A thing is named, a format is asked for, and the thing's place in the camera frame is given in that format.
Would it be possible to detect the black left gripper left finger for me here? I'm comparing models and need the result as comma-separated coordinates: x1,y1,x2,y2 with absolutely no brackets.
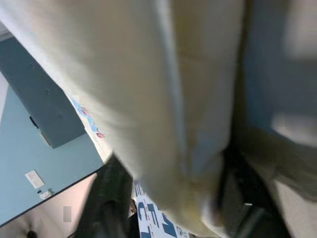
74,152,141,238

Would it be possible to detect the cream cartoon print duvet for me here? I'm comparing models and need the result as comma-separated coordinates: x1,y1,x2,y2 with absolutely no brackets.
0,0,317,238

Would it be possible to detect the blue upholstered bed headboard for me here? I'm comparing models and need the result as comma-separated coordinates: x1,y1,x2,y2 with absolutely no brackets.
0,37,88,150

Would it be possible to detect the white wall socket plate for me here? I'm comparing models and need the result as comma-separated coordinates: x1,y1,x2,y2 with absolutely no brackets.
24,169,46,189

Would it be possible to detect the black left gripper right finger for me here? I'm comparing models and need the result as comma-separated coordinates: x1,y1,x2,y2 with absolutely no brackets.
217,146,298,238

